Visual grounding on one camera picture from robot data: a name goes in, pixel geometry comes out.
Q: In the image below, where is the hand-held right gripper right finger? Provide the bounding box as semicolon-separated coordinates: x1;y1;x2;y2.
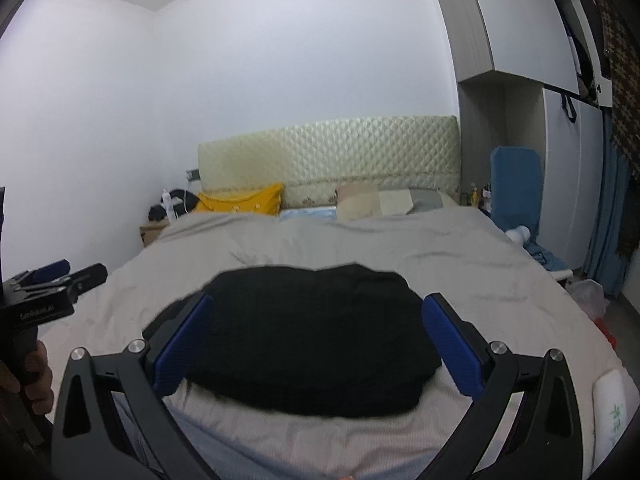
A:
421;292;599;480

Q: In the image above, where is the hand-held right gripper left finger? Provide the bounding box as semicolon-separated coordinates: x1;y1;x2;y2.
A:
51;292;221;480

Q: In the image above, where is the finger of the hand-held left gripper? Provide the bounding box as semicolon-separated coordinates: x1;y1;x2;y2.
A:
7;259;71;287
47;262;109;307

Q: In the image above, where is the black puffer jacket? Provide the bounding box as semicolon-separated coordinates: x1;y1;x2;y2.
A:
142;262;444;419

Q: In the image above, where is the person's left hand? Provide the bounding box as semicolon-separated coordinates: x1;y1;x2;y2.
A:
0;342;55;417

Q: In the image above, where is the wooden nightstand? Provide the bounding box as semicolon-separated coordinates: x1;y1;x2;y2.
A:
139;220;171;249

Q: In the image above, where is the black bag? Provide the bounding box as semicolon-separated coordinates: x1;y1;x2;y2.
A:
149;189;201;222

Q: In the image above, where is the blue cloth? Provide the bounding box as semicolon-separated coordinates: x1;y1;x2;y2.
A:
525;240;572;274

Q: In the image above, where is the bed with grey sheet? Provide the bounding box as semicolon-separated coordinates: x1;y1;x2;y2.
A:
37;205;640;480

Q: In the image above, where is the group of small bottles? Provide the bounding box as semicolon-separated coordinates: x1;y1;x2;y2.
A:
460;182;494;210

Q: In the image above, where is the patchwork beige grey pillow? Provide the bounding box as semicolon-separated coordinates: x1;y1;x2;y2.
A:
336;183;457;221

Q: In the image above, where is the yellow pillow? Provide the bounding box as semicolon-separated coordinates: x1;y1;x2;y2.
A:
194;182;285;217

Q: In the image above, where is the red plastic bag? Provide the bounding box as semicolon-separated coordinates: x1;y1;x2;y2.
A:
595;317;619;352

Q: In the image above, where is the white pillow with green print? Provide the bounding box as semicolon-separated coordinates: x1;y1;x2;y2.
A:
590;369;640;461

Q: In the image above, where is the light blue pillow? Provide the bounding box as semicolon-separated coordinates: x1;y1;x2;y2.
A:
279;205;341;222

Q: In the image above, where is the grey and white wardrobe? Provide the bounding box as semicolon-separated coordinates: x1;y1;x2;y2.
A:
425;0;617;277

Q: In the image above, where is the blue curtain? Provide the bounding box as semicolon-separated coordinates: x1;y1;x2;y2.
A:
582;110;640;296

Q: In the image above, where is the cream quilted headboard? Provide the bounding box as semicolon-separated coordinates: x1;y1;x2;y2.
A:
197;115;460;211

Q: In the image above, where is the brown patterned hanging garment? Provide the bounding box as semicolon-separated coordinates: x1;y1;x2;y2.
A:
592;0;640;261

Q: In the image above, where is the black strap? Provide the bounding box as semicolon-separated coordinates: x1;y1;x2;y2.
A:
560;91;579;124

